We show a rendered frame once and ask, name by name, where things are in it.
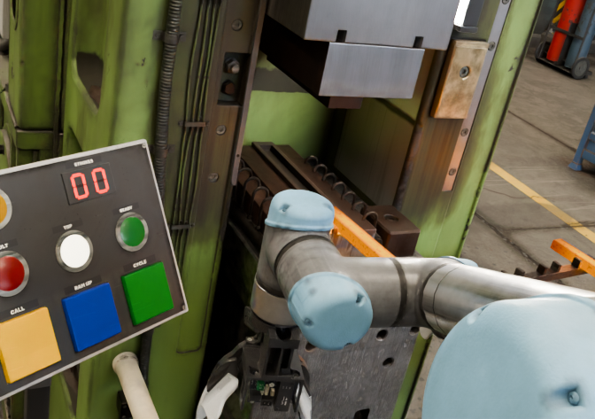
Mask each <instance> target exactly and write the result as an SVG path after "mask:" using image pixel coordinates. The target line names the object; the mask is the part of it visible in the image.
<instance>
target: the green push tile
mask: <svg viewBox="0 0 595 419"><path fill-rule="evenodd" d="M121 281H122V284H123V288H124V292H125V295H126V298H127V304H128V308H129V312H130V315H131V319H132V323H133V325H138V324H140V323H142V322H145V321H147V320H149V319H151V318H153V317H155V316H157V315H159V314H163V313H164V312H166V311H168V310H170V309H172V308H174V303H173V300H172V296H171V292H170V289H169V285H168V281H167V278H166V271H165V268H164V264H163V262H156V263H154V264H151V265H149V266H147V267H144V268H140V269H138V270H136V271H134V272H131V273H128V274H126V275H123V276H121Z"/></svg>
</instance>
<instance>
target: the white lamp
mask: <svg viewBox="0 0 595 419"><path fill-rule="evenodd" d="M61 257H62V259H63V261H64V262H65V264H66V265H68V266H70V267H73V268H77V267H79V266H81V265H83V264H84V263H85V262H86V261H87V259H88V257H89V245H88V243H87V241H86V240H85V239H84V238H83V237H81V236H78V235H72V236H69V237H67V238H66V239H65V240H64V242H63V244H62V245H61Z"/></svg>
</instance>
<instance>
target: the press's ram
mask: <svg viewBox="0 0 595 419"><path fill-rule="evenodd" d="M459 6H460V0H267V6H266V10H265V14H266V15H268V16H269V17H271V18H272V19H274V20H276V21H277V22H279V23H280V24H282V25H283V26H285V27H286V28H287V29H289V30H290V31H292V32H293V33H295V34H296V35H298V36H300V37H301V38H303V39H304V40H313V41H324V42H335V41H336V39H338V40H340V41H341V42H343V43H359V44H371V45H383V46H395V47H407V48H413V46H416V47H418V48H420V49H431V50H447V47H448V43H449V41H450V37H451V34H452V29H453V25H454V22H455V19H456V16H457V12H458V9H459Z"/></svg>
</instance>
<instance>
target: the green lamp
mask: <svg viewBox="0 0 595 419"><path fill-rule="evenodd" d="M144 235H145V229H144V225H143V223H142V222H141V221H140V220H139V219H138V218H136V217H128V218H126V220H124V221H123V222H122V224H121V226H120V236H121V239H122V240H123V242H124V243H125V244H127V245H128V246H138V245H139V244H140V243H141V242H142V241H143V239H144Z"/></svg>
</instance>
